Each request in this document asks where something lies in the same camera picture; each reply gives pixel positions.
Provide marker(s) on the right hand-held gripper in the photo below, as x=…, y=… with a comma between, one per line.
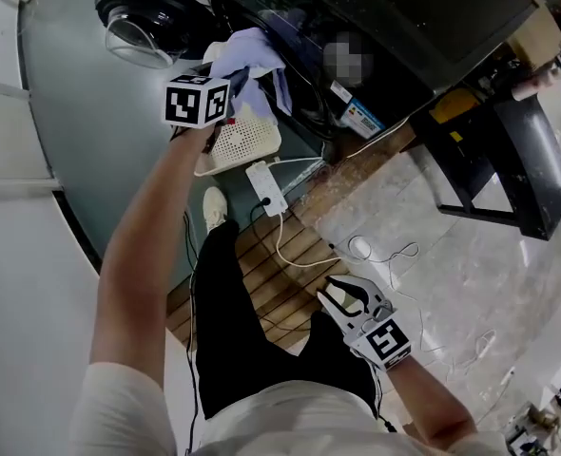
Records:
x=387, y=342

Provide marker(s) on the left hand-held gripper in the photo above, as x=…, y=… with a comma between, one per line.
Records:
x=183, y=105

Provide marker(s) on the purple clothes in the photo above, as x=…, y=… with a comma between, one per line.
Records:
x=257, y=52

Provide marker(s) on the white laundry basket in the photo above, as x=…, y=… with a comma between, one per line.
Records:
x=252, y=140

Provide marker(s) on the black washing machine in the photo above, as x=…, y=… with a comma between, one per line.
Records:
x=404, y=26

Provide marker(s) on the person's left forearm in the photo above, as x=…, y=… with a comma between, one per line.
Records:
x=138, y=254

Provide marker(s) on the person's right forearm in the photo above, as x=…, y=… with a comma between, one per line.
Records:
x=432, y=402

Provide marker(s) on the round washer door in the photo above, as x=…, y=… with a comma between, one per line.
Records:
x=152, y=22

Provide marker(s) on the white power strip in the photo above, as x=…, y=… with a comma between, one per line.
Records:
x=267, y=188

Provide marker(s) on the person's left white shoe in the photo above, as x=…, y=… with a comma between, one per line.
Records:
x=215, y=207

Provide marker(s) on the person's white shirt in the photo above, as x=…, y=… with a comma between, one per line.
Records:
x=285, y=425

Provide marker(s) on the blue and white label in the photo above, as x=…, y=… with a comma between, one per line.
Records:
x=362, y=119

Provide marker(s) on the white door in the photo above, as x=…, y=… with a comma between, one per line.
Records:
x=9, y=136

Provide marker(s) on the yellow and black item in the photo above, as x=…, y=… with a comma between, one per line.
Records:
x=451, y=105

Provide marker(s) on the pink white bottle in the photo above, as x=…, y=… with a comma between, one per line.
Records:
x=530, y=88

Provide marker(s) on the open cardboard box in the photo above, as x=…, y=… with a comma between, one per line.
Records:
x=537, y=36

